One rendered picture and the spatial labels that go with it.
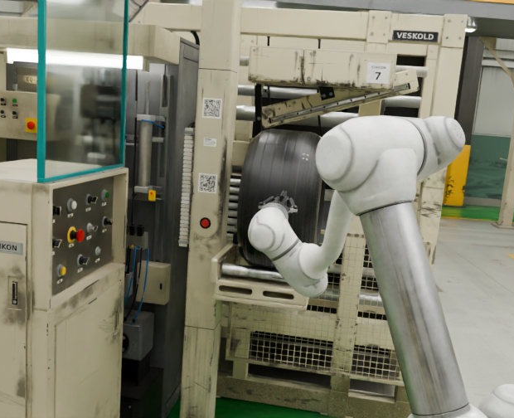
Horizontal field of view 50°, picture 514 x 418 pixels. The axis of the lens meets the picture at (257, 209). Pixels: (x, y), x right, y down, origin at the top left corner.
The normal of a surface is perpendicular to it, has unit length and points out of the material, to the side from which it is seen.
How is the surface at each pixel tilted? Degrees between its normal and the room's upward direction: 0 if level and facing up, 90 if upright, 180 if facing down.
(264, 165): 56
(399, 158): 70
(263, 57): 90
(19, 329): 90
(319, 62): 90
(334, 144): 87
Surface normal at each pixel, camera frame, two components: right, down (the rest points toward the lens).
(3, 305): -0.18, 0.16
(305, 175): 0.15, -0.29
